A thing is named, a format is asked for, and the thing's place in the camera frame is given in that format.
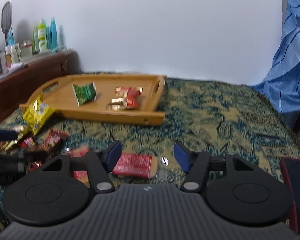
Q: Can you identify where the small white bottle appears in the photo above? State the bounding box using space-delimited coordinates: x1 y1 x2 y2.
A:
9 44 21 64

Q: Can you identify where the glass jar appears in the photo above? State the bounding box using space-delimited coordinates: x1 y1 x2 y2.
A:
21 40 33 58

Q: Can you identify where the yellow snack packet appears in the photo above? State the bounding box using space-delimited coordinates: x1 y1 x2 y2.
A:
22 95 57 136

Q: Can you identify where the green snack packet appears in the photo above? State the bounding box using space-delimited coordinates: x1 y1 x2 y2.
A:
72 82 97 106

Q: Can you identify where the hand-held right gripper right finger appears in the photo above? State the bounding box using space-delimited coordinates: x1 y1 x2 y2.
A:
174 141 274 193

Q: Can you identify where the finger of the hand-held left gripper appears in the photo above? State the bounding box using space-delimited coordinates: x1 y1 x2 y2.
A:
0 129 18 141
0 150 48 179

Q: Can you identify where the red orange snack packet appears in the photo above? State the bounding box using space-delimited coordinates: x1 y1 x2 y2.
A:
65 145 91 188

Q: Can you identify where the green patterned blanket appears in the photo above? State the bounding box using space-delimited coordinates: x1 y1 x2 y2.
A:
0 71 300 233

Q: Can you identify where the stack of papers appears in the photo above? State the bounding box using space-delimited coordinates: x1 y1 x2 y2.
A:
0 62 29 82

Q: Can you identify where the red printed snack packet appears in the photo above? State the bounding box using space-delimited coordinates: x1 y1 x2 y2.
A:
106 86 143 111

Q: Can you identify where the small dark red snack packet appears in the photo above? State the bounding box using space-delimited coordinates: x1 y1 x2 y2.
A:
19 136 37 148

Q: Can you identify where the blue striped cloth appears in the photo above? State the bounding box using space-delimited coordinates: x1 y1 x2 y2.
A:
250 0 300 114

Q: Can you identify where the red biscuit packet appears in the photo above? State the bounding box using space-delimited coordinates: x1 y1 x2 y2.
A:
112 152 169 180

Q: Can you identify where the dark red case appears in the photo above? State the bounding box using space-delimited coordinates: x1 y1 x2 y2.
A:
280 157 300 234

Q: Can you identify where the dark wooden cabinet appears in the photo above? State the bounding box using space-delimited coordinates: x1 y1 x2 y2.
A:
0 50 80 128

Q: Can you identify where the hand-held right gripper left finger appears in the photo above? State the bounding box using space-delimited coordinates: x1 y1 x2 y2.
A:
27 141 122 193

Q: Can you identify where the wooden tray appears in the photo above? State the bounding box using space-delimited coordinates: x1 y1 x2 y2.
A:
19 74 167 126

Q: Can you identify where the green white bottle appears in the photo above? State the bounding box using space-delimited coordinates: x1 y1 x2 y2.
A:
37 17 48 53

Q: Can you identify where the teal spray bottle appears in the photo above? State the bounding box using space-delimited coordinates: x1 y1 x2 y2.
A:
50 17 58 50

